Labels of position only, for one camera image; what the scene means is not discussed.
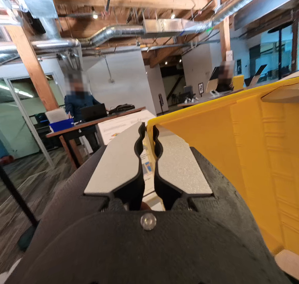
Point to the blue plastic bin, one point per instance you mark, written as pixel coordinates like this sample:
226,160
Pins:
62,126

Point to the wall electrical box with conduit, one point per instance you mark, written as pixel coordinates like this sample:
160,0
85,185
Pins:
111,80

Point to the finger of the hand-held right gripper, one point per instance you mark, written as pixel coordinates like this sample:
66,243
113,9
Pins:
285,95

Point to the black bag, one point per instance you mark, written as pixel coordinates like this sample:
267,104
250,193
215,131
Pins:
121,108

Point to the wooden pillar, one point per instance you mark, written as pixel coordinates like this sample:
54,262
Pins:
32,66

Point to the black sign stand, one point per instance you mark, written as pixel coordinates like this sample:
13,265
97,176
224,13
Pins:
161,99

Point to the black laptop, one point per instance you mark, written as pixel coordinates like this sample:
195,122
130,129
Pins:
93,112

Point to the white foam block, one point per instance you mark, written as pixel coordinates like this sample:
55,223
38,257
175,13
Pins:
56,115

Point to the printed instruction sheet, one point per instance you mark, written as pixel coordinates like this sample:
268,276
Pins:
121,125

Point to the black and white desk device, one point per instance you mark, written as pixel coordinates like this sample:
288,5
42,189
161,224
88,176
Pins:
189,100

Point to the bicycle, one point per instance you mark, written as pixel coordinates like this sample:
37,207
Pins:
175,99

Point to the grey top desk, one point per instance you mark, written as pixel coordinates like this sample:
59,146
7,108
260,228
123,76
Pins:
210,98

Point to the silver ventilation duct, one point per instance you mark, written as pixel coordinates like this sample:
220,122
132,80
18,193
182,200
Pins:
112,31
58,43

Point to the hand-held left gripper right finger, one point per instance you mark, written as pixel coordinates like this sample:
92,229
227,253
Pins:
182,167

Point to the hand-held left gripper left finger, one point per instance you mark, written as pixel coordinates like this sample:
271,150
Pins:
114,164

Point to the yellow plastic box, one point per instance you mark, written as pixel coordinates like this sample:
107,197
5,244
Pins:
210,148
238,82

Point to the wooden top desk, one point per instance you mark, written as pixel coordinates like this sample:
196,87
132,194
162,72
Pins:
69,148

